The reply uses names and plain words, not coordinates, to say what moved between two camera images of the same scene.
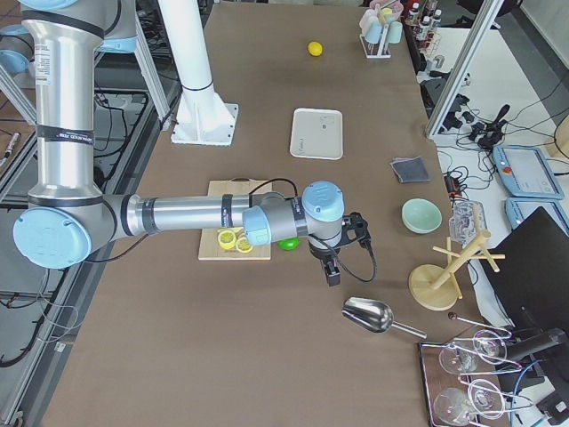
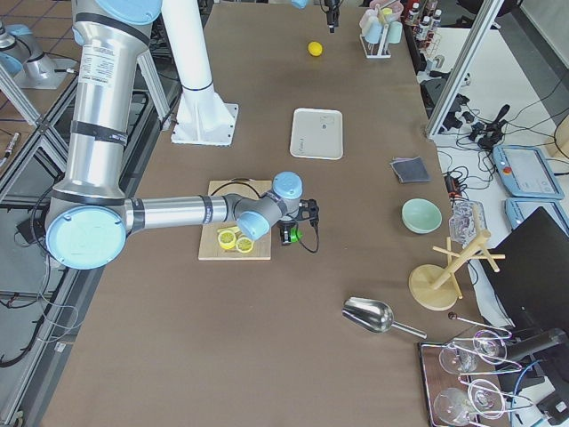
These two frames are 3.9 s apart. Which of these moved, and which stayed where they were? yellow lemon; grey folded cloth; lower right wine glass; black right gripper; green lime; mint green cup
Moved: black right gripper; green lime
Stayed: yellow lemon; mint green cup; grey folded cloth; lower right wine glass
